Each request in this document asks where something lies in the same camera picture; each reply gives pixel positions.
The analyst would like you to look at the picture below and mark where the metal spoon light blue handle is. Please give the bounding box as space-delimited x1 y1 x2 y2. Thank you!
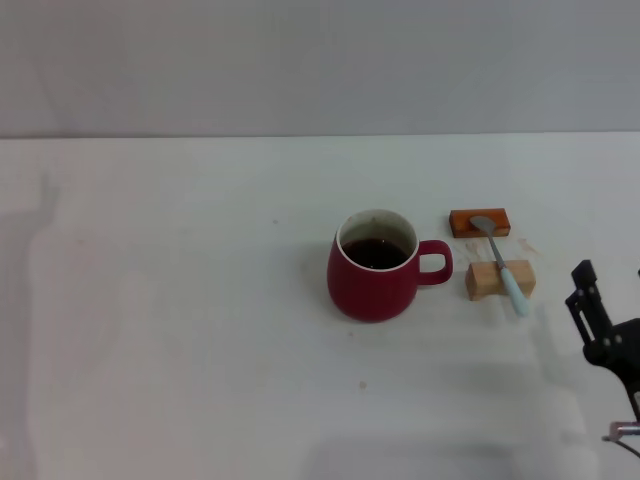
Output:
468 214 531 317

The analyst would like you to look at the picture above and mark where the dark coffee liquid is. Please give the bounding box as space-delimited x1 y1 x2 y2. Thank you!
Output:
342 238 411 270

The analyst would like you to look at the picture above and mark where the dark orange wooden block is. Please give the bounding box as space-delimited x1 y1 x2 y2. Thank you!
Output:
448 207 512 240

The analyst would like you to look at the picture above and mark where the grey cable with metal connector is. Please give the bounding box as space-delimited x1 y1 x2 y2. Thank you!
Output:
602 420 640 459

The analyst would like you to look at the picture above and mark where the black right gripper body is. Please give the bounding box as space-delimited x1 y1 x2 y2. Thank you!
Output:
582 317 640 421

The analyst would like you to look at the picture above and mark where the light wooden block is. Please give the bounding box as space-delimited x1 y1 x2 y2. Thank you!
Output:
465 258 537 302

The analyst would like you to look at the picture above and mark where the red ceramic mug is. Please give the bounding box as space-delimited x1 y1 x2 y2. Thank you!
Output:
327 208 455 324

